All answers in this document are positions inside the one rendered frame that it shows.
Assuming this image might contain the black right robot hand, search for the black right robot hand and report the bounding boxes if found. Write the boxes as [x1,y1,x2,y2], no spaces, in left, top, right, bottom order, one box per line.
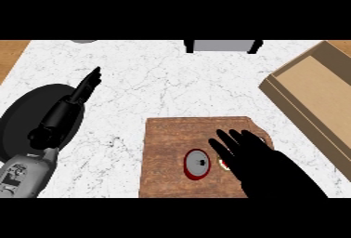
[206,128,329,199]

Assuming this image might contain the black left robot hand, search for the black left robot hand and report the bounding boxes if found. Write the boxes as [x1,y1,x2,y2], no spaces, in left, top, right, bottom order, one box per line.
[26,66,103,151]

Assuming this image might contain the cupcake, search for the cupcake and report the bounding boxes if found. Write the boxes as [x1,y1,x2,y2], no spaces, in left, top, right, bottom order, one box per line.
[216,156,233,172]

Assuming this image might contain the brown wooden cutting board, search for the brown wooden cutting board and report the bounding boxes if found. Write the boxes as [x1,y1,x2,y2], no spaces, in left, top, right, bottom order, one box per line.
[138,115,275,199]

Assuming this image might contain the cardboard box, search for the cardboard box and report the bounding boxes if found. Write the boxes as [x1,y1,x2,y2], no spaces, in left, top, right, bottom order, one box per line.
[258,40,351,184]

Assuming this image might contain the black round pan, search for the black round pan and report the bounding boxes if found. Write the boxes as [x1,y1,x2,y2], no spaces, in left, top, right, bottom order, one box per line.
[0,83,87,164]

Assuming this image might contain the grey appliance with black legs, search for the grey appliance with black legs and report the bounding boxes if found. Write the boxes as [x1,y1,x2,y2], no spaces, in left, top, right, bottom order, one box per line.
[184,40,264,55]

